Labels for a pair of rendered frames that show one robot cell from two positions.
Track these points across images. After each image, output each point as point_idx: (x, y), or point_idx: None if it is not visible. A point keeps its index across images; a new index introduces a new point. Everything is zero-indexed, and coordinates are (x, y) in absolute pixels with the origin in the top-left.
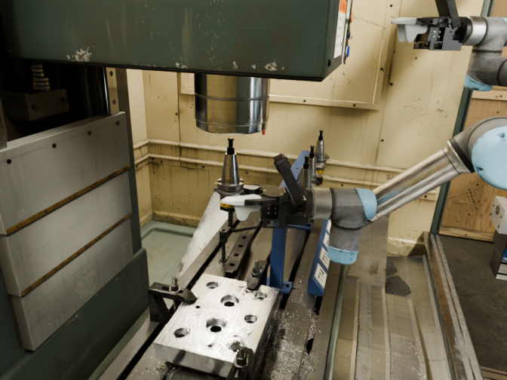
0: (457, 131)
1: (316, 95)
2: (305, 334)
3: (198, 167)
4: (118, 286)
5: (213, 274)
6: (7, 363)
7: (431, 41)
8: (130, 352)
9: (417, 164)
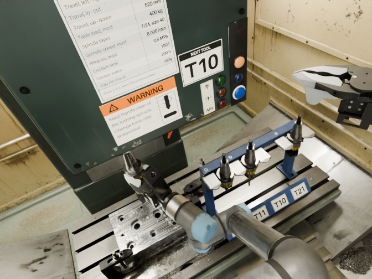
0: None
1: (361, 55)
2: (189, 258)
3: (262, 82)
4: (155, 159)
5: (189, 182)
6: (83, 182)
7: (339, 114)
8: (116, 207)
9: (261, 231)
